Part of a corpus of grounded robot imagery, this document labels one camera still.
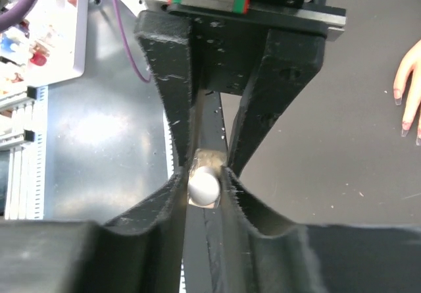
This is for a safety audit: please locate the mannequin hand with long nails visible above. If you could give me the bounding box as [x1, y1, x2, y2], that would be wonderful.
[393, 41, 420, 137]

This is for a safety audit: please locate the white nail polish cap brush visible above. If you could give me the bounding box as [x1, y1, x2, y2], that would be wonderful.
[188, 166, 220, 208]

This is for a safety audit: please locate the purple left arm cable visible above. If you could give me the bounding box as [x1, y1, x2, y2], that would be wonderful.
[0, 0, 153, 84]

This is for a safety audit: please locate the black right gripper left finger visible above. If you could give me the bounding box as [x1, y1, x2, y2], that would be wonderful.
[1, 174, 187, 292]

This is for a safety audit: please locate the beige nail polish bottle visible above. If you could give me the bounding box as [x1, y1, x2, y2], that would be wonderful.
[187, 149, 227, 209]

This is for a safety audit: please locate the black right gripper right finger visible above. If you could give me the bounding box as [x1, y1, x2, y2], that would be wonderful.
[218, 167, 420, 292]

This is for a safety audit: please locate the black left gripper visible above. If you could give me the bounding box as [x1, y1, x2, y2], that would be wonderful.
[134, 0, 346, 176]

